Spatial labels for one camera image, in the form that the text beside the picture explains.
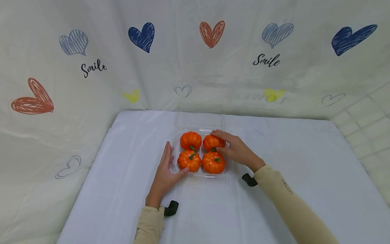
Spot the person's left hand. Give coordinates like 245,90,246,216
145,141,190,209

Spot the person's right hand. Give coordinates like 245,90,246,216
210,129,266,174

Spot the small orange toy pumpkin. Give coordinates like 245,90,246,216
202,134,226,152
201,151,226,175
180,131,202,151
177,149,202,172

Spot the clear plastic clamshell box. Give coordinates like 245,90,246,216
170,114,233,179

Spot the person's right forearm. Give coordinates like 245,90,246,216
253,165,341,244

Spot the person's left forearm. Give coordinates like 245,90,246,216
133,205,166,244

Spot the black wrist band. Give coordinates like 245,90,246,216
242,174,258,187
164,201,179,217

